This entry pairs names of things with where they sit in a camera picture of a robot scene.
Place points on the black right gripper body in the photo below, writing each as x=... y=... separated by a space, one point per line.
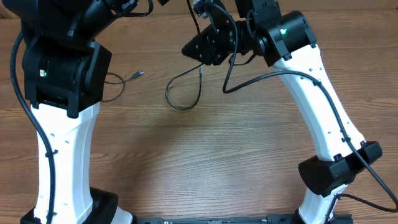
x=235 y=39

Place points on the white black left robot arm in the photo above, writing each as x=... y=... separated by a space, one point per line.
x=64 y=73

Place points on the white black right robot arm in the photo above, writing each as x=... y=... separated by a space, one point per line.
x=289 y=46

